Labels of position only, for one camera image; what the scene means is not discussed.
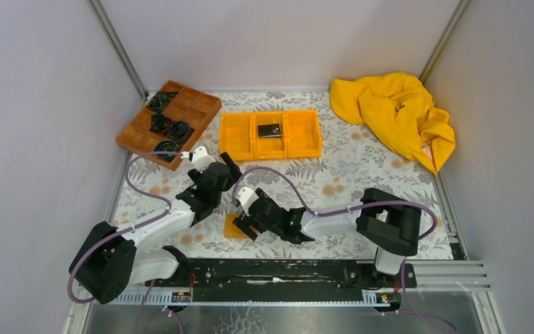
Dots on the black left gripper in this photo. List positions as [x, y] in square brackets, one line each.
[234, 169]

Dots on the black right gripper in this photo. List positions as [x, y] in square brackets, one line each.
[242, 223]

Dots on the yellow leather card holder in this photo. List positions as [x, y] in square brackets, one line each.
[230, 230]

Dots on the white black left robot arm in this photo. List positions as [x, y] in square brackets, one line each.
[114, 257]

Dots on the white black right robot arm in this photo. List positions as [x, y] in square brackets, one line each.
[390, 223]

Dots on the black credit card stack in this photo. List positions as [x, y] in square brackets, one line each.
[269, 131]

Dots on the yellow middle bin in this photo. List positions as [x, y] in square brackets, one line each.
[269, 148]

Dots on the yellow bin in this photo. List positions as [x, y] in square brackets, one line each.
[303, 134]
[269, 148]
[235, 136]

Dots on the yellow left bin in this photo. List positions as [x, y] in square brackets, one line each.
[235, 136]

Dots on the yellow right bin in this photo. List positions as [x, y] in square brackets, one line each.
[303, 134]

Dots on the orange compartment tray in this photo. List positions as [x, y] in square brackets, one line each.
[174, 118]

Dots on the yellow crumpled cloth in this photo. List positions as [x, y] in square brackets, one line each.
[402, 114]

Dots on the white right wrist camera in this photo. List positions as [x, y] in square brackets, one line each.
[246, 197]

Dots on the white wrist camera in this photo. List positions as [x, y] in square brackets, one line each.
[246, 197]
[200, 158]

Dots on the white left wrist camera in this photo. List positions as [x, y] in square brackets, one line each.
[200, 158]

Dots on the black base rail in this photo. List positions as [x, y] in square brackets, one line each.
[287, 281]

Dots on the aluminium frame rail front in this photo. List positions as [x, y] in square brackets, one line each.
[431, 276]

